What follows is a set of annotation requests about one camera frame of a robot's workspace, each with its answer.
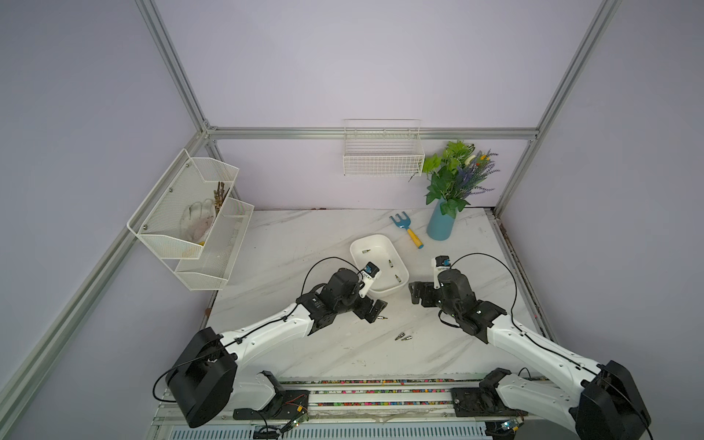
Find teal cylindrical vase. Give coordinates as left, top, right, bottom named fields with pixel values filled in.
left=426, top=199, right=458, bottom=241

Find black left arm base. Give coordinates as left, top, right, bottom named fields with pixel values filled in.
left=230, top=370, right=311, bottom=421

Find brown twigs in shelf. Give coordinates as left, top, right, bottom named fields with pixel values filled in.
left=214, top=181, right=229, bottom=215

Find white perforated metal shelf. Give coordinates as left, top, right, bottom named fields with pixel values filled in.
left=126, top=150, right=238, bottom=260

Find aluminium rail base frame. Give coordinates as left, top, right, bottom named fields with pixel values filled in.
left=147, top=376, right=575, bottom=439

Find aluminium frame post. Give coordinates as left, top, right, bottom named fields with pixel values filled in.
left=134, top=0, right=243, bottom=205

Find clear bag in shelf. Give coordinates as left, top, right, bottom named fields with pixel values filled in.
left=180, top=199, right=216, bottom=245

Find lower white mesh shelf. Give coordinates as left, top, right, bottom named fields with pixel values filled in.
left=175, top=197, right=254, bottom=292

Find black right camera cable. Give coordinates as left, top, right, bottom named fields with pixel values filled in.
left=447, top=252, right=656, bottom=440

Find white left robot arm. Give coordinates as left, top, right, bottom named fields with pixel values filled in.
left=164, top=262, right=387, bottom=428

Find blue yellow toy rake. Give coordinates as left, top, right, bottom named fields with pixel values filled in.
left=390, top=211, right=425, bottom=249

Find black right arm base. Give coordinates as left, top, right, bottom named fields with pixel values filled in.
left=450, top=368, right=526, bottom=417

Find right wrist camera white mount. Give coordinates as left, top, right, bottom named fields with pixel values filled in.
left=432, top=255, right=451, bottom=290

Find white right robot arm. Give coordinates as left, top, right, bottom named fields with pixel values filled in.
left=409, top=269, right=652, bottom=439

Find green artificial plant bouquet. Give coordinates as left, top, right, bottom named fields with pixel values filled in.
left=422, top=140, right=499, bottom=219

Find white wire wall basket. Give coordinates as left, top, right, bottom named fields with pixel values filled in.
left=343, top=119, right=425, bottom=178

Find white plastic storage box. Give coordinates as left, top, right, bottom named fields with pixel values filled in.
left=349, top=234, right=410, bottom=299

